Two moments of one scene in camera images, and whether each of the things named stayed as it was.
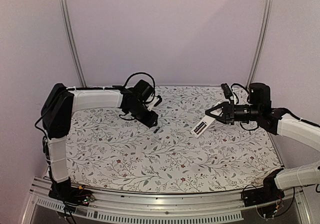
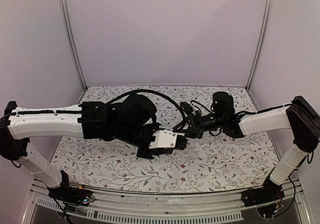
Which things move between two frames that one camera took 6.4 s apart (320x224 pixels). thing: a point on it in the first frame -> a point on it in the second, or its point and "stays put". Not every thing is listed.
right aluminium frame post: x=266 y=24 stays put
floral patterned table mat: x=107 y=150 stays put
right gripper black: x=229 y=113 -> x=194 y=125
